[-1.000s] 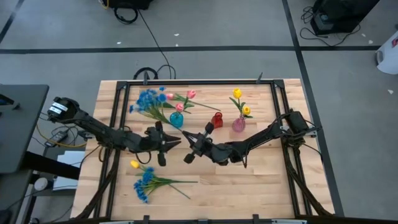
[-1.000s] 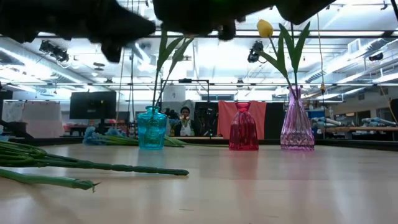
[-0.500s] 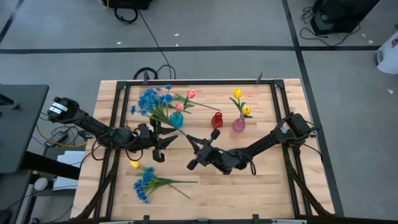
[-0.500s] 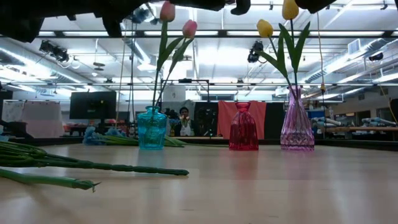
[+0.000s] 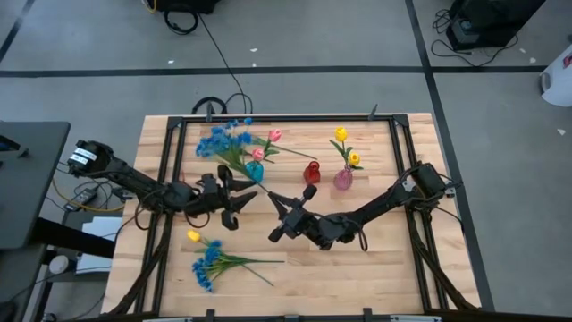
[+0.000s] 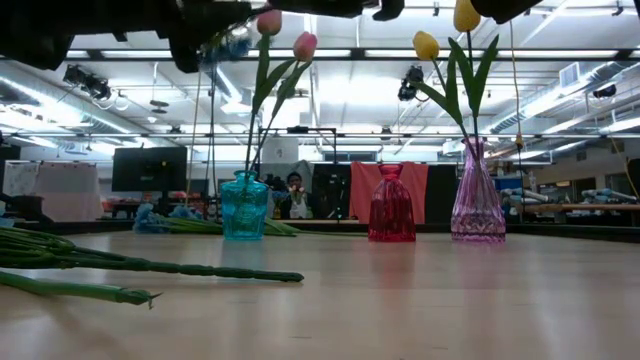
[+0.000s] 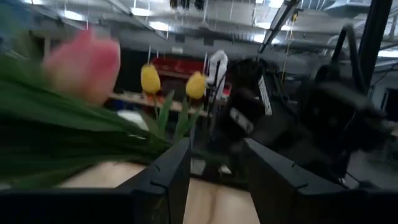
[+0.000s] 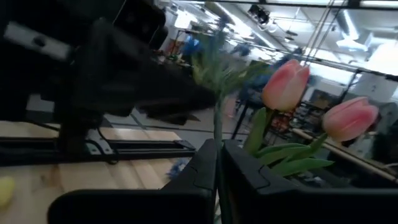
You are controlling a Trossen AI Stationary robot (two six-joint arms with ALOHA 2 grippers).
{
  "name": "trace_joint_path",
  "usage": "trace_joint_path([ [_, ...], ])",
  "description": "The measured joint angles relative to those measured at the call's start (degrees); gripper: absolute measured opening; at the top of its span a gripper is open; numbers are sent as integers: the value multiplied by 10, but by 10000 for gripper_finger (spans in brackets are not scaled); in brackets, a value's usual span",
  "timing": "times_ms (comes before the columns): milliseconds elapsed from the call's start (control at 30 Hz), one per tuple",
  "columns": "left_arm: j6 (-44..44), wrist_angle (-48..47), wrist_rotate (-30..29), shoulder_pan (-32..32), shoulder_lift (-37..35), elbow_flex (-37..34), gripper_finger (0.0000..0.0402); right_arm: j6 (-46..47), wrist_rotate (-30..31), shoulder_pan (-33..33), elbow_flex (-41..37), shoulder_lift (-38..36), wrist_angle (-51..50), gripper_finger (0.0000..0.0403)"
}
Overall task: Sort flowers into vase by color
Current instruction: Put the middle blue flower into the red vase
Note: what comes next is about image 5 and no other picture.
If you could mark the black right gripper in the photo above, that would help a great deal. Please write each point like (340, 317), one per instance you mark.
(299, 219)

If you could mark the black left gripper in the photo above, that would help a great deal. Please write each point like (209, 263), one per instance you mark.
(223, 201)

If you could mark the teal glass vase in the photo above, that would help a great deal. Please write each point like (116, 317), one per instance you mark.
(255, 174)

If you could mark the red glass vase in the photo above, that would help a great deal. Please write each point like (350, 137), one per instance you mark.
(312, 175)

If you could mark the purple glass vase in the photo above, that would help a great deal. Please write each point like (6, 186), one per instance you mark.
(343, 180)

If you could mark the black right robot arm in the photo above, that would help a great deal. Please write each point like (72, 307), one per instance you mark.
(380, 203)

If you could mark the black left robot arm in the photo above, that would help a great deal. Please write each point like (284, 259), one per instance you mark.
(134, 179)

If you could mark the silver mounting plate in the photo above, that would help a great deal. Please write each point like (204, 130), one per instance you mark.
(406, 185)

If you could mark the white paper sheet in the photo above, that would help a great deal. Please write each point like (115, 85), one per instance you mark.
(107, 226)

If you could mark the black power adapter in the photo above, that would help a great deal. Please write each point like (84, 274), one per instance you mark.
(81, 198)

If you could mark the black support beam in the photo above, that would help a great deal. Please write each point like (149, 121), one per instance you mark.
(71, 237)

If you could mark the black equipment case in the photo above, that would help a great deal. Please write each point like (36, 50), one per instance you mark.
(187, 4)

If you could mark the white round object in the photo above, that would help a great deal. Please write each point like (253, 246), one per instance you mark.
(58, 264)

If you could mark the black desk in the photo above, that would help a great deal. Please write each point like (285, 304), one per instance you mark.
(22, 201)

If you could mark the large black equipment box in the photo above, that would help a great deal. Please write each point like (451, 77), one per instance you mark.
(491, 22)

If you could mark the white plastic bin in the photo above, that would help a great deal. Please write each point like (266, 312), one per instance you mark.
(558, 85)

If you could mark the black aluminium table frame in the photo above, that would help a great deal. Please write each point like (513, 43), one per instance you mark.
(304, 119)

